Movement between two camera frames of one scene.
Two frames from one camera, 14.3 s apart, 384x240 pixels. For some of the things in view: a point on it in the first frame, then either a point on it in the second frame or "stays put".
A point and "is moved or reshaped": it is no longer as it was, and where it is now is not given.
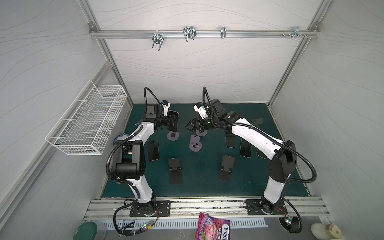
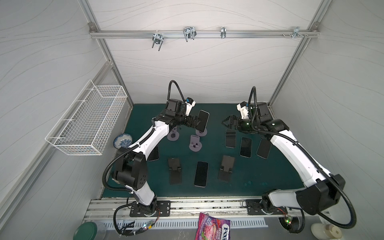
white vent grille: (182, 223) stays put
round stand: (195, 145) stays put
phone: (245, 148) stays put
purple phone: (153, 150) stays put
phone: (173, 120) is moved or reshaped
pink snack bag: (209, 228) stays put
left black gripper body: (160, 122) to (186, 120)
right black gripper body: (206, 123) to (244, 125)
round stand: (172, 136) stays put
